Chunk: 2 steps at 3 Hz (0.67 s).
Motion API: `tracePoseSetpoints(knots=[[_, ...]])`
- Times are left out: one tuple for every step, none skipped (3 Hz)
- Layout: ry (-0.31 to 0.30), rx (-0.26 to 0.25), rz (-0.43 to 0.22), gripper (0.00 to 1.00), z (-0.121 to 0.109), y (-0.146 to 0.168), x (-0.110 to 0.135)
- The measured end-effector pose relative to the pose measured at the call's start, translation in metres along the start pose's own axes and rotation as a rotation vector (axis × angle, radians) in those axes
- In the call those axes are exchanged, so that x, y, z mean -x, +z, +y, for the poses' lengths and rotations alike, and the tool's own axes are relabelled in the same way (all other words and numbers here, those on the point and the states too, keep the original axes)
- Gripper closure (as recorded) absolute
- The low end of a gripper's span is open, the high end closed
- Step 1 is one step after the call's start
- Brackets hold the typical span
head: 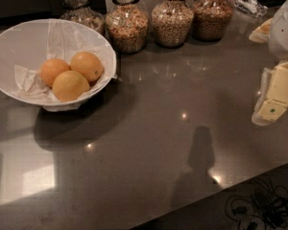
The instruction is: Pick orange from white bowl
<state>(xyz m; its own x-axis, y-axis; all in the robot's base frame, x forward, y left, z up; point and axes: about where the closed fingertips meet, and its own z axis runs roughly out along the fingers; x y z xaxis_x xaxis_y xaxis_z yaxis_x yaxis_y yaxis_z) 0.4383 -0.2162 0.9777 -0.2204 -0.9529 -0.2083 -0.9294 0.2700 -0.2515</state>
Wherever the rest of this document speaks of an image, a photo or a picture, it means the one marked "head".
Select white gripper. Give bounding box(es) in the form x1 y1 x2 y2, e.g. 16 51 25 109
249 0 288 126

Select orange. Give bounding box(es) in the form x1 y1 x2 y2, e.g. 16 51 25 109
39 58 70 87
70 52 104 82
52 70 90 102

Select white bowl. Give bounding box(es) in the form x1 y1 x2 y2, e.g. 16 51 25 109
0 18 117 107

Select glass jar brown grains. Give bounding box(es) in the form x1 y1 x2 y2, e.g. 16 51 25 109
191 0 233 41

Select glass jar pale grains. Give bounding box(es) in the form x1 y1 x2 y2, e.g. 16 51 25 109
151 0 194 48

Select glass jar mixed cereal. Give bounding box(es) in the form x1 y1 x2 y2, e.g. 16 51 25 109
106 0 149 54

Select white paper liner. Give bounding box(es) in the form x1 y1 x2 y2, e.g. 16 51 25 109
14 19 116 112

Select glass jar far left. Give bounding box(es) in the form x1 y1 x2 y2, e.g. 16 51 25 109
60 0 106 35

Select black cables on floor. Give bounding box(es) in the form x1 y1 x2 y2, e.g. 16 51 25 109
225 176 288 230

